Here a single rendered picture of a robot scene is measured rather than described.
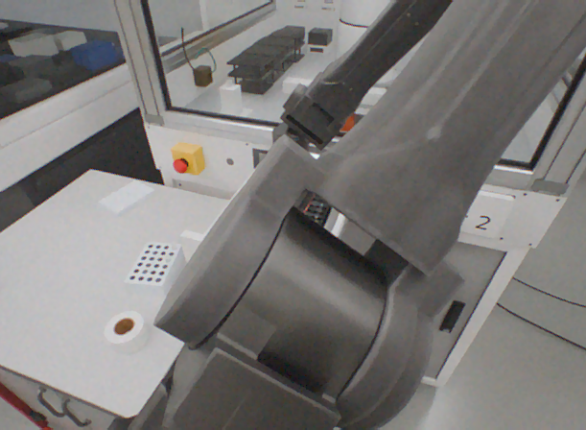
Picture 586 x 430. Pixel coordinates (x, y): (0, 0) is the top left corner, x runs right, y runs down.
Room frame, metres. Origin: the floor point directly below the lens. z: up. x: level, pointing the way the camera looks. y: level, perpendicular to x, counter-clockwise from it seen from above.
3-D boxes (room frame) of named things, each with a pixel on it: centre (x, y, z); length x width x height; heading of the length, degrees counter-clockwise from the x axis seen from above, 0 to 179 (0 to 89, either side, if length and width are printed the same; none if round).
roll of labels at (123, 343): (0.37, 0.32, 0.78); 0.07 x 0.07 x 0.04
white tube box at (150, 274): (0.53, 0.31, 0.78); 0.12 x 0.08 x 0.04; 174
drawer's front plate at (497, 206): (0.64, -0.33, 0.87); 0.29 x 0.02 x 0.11; 71
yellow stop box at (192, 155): (0.84, 0.29, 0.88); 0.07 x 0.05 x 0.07; 71
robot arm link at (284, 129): (0.52, 0.00, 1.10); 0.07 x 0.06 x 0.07; 165
